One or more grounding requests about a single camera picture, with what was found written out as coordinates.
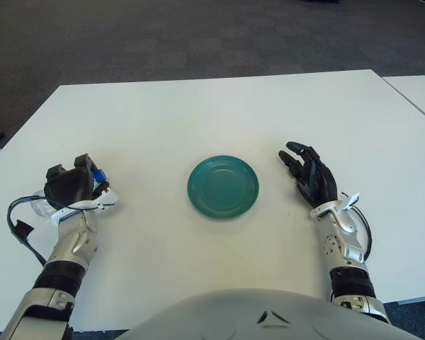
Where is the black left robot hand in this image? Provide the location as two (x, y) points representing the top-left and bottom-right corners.
(43, 153), (111, 210)

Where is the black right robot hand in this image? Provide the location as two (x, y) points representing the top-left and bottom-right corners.
(278, 141), (339, 208)

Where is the clear bottle with blue cap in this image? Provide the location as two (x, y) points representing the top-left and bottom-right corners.
(31, 169), (107, 217)

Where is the green round plate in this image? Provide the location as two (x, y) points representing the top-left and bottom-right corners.
(187, 154), (261, 221)

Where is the grey robot torso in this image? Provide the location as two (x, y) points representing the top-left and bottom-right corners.
(113, 288), (425, 340)

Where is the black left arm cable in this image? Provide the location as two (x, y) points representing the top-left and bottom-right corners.
(6, 198), (63, 266)

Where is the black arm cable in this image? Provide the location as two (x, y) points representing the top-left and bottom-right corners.
(6, 198), (63, 266)
(352, 205), (373, 263)

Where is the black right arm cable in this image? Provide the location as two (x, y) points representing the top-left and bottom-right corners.
(352, 205), (373, 263)

